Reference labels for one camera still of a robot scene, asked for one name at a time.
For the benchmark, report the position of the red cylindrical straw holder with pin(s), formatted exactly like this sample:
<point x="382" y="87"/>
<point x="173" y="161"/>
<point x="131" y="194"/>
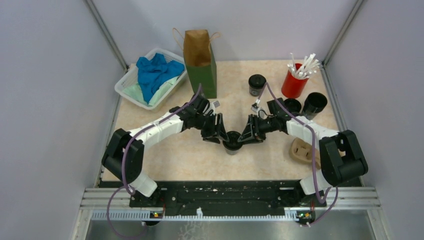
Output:
<point x="293" y="87"/>

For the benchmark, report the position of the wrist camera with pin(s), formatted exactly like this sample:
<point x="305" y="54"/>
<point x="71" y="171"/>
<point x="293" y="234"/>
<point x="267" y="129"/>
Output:
<point x="255" y="107"/>
<point x="212" y="106"/>

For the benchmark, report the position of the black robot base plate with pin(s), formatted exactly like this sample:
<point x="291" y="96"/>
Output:
<point x="226" y="198"/>

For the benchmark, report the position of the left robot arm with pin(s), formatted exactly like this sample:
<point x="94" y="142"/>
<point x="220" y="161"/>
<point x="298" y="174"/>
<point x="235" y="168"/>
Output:
<point x="124" y="153"/>

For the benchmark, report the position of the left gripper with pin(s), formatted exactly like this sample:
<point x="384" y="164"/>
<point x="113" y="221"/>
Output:
<point x="216" y="131"/>

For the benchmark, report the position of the blue cloth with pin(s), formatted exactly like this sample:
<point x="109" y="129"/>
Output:
<point x="152" y="73"/>

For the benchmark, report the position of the light green cloth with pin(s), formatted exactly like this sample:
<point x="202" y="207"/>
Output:
<point x="135" y="92"/>

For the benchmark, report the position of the stack of black lids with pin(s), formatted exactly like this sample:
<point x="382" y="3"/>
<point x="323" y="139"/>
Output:
<point x="293" y="105"/>

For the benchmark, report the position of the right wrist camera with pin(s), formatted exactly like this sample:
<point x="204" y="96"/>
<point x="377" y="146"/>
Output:
<point x="255" y="107"/>

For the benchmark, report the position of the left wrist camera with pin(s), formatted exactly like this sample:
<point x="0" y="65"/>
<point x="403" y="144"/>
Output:
<point x="212" y="106"/>

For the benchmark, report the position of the black coffee cup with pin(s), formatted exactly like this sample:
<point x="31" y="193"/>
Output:
<point x="232" y="148"/>
<point x="256" y="90"/>
<point x="314" y="104"/>

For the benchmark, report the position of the black coffee cup lid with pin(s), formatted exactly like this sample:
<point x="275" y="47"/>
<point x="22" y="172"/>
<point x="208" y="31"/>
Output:
<point x="257" y="81"/>

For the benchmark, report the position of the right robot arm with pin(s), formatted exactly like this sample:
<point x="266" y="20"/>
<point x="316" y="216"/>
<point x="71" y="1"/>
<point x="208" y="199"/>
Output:
<point x="341" y="156"/>

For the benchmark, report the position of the green brown paper bag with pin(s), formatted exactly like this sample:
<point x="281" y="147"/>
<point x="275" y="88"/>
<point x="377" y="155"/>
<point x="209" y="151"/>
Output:
<point x="199" y="59"/>

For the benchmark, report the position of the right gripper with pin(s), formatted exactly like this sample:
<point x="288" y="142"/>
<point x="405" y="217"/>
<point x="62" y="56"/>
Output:
<point x="252" y="130"/>

